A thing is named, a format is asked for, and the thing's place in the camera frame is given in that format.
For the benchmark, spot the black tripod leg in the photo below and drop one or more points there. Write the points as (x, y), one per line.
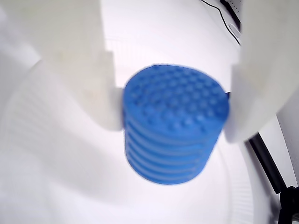
(268, 163)

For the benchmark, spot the grey perforated panel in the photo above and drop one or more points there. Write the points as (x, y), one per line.
(233, 9)

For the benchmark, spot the blue round ribbed block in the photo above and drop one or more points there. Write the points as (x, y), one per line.
(175, 116)

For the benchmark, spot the white round dish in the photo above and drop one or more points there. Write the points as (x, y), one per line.
(93, 186)

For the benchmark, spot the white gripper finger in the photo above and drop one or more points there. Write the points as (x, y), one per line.
(70, 46)
(264, 70)

